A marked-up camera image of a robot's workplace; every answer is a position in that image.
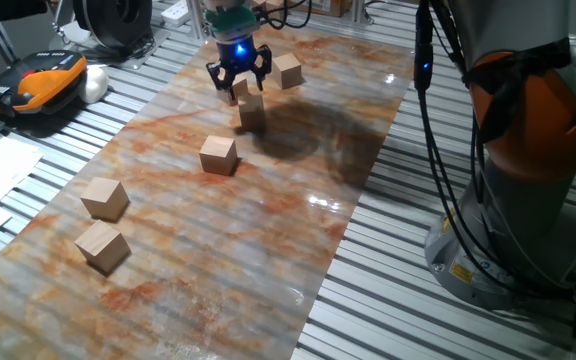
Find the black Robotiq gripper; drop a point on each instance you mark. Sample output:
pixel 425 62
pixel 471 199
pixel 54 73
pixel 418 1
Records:
pixel 238 55

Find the wooden cube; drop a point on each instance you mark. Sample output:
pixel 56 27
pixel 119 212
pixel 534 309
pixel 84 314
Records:
pixel 104 198
pixel 218 155
pixel 287 70
pixel 102 246
pixel 251 114
pixel 238 89

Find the dark sleeved forearm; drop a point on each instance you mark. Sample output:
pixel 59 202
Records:
pixel 3 7

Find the white power strip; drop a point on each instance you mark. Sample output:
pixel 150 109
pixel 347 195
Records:
pixel 175 12

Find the brown cardboard box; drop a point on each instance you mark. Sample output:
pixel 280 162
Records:
pixel 320 6

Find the black round spool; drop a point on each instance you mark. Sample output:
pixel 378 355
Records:
pixel 113 20

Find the white computer mouse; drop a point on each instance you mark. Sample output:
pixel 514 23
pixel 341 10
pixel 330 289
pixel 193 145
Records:
pixel 93 84

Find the orange marble pattern mat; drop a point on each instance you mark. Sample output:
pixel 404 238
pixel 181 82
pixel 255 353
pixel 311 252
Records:
pixel 193 250

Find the orange black teach pendant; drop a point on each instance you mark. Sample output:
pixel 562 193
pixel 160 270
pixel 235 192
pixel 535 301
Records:
pixel 38 82

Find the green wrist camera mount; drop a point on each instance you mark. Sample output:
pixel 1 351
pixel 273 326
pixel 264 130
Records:
pixel 230 22

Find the aluminium upright post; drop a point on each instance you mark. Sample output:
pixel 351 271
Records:
pixel 195 20

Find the aluminium frame beam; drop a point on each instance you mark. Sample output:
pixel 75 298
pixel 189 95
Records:
pixel 358 10

